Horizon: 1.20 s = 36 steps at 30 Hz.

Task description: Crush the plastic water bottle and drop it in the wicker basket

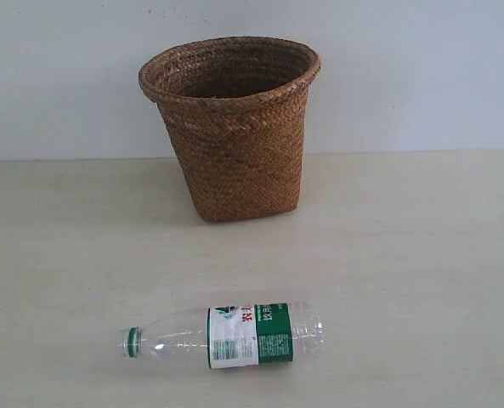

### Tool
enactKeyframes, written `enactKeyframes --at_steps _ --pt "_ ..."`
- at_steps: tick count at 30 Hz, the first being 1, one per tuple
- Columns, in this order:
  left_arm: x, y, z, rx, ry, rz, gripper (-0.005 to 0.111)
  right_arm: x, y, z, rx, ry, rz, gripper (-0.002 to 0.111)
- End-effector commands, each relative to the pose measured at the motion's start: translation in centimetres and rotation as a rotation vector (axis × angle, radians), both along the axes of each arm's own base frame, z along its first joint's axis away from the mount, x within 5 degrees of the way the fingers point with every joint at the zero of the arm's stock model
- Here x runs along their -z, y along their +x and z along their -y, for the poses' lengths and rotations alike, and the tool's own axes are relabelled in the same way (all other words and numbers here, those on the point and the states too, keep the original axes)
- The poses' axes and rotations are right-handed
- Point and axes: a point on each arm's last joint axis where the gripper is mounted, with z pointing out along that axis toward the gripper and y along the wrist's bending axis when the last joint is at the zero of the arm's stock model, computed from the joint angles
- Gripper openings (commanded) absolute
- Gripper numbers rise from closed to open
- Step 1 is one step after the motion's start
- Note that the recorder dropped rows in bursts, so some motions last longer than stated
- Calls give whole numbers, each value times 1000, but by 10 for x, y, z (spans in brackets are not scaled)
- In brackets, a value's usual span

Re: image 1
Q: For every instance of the clear plastic bottle green label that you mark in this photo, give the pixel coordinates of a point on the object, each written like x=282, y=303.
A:
x=229, y=337

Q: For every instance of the brown woven wicker basket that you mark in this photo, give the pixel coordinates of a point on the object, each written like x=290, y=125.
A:
x=234, y=110

